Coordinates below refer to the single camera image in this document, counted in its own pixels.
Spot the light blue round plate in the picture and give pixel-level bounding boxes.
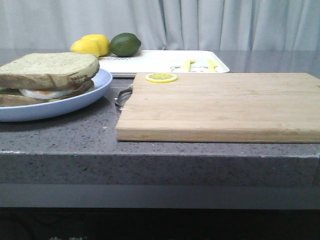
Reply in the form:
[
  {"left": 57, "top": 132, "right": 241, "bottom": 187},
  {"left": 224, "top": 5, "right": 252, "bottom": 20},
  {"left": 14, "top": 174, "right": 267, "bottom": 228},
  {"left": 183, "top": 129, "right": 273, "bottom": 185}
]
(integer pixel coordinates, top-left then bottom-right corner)
[{"left": 0, "top": 69, "right": 113, "bottom": 122}]

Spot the bread slice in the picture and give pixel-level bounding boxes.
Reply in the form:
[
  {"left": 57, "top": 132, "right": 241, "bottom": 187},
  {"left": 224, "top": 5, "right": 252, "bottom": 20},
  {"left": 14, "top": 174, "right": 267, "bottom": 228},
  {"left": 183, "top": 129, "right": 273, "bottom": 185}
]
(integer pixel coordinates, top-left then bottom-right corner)
[
  {"left": 0, "top": 80, "right": 95, "bottom": 107},
  {"left": 0, "top": 52, "right": 100, "bottom": 90}
]

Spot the white bear tray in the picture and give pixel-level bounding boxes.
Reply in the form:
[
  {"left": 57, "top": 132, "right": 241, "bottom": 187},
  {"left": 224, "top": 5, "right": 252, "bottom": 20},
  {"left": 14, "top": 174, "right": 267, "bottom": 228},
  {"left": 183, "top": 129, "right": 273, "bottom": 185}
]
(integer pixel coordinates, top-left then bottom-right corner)
[{"left": 99, "top": 50, "right": 230, "bottom": 78}]

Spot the yellow lemon slice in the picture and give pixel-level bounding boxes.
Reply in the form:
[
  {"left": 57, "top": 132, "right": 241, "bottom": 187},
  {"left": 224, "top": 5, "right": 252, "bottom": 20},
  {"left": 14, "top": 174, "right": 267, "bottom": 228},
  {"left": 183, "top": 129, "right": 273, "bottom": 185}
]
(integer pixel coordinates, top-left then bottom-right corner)
[{"left": 145, "top": 72, "right": 178, "bottom": 83}]

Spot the yellow plastic fork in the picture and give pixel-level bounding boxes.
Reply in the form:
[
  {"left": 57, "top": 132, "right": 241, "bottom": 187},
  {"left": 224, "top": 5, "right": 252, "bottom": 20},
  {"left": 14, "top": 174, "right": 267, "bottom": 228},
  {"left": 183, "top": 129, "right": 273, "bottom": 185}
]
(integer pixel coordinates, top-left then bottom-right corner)
[{"left": 181, "top": 58, "right": 195, "bottom": 73}]

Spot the yellow plastic knife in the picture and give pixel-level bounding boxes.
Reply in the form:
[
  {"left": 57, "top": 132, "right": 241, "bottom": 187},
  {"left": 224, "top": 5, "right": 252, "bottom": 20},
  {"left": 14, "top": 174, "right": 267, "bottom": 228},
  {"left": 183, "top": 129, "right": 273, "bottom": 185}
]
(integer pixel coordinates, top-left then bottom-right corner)
[{"left": 207, "top": 59, "right": 218, "bottom": 73}]

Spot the green lime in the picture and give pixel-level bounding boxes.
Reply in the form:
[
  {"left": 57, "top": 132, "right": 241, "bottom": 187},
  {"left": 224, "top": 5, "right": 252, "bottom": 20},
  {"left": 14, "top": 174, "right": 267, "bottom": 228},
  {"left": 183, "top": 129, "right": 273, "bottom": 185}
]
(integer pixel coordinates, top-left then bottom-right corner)
[{"left": 109, "top": 32, "right": 142, "bottom": 57}]

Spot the wooden cutting board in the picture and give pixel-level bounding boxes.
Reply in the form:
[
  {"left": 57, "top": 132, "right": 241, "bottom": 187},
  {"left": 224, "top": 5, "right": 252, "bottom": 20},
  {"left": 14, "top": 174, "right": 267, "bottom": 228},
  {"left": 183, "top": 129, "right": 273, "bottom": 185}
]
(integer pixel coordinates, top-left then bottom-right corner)
[{"left": 116, "top": 73, "right": 320, "bottom": 143}]

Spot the rear yellow lemon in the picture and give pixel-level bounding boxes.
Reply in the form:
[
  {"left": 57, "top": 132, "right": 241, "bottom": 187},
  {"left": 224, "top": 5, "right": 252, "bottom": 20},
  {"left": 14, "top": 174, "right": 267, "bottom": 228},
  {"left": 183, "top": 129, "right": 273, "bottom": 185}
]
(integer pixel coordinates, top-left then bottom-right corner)
[{"left": 81, "top": 34, "right": 110, "bottom": 57}]

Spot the front yellow lemon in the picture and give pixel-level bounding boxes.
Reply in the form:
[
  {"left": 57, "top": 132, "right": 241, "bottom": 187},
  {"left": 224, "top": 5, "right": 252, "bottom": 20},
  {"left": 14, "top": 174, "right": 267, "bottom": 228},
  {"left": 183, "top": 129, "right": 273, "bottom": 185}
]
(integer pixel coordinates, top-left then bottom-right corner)
[{"left": 70, "top": 39, "right": 101, "bottom": 57}]

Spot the fried egg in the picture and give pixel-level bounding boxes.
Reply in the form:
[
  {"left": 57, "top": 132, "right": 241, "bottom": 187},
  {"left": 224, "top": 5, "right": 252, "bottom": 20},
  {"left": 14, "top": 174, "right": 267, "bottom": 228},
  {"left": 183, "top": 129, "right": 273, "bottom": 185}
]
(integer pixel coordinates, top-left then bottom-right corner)
[{"left": 19, "top": 89, "right": 74, "bottom": 100}]

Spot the white curtain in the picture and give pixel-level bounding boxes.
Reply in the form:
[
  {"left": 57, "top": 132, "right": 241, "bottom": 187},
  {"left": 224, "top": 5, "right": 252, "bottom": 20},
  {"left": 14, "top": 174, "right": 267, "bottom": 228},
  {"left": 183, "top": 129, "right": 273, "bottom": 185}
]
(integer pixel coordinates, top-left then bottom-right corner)
[{"left": 0, "top": 0, "right": 320, "bottom": 51}]

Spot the metal cutting board handle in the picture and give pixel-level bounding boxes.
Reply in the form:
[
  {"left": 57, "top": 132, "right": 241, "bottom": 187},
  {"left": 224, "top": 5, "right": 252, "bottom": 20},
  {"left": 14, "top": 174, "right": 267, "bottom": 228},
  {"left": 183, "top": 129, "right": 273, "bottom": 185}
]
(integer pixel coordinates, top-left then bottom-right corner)
[{"left": 114, "top": 84, "right": 133, "bottom": 111}]

